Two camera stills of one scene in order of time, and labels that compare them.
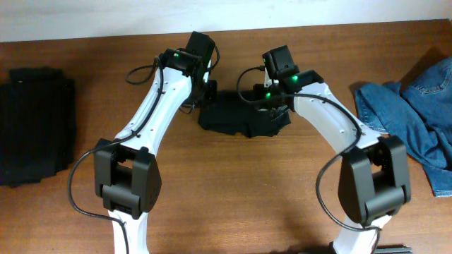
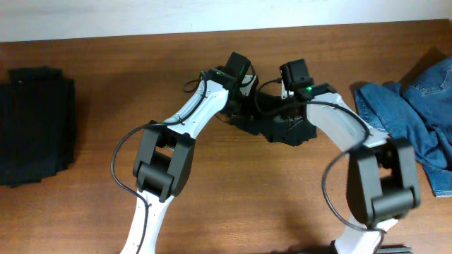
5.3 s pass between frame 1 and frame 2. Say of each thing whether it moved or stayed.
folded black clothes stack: stayed
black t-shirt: moved
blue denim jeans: stayed
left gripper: moved
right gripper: moved
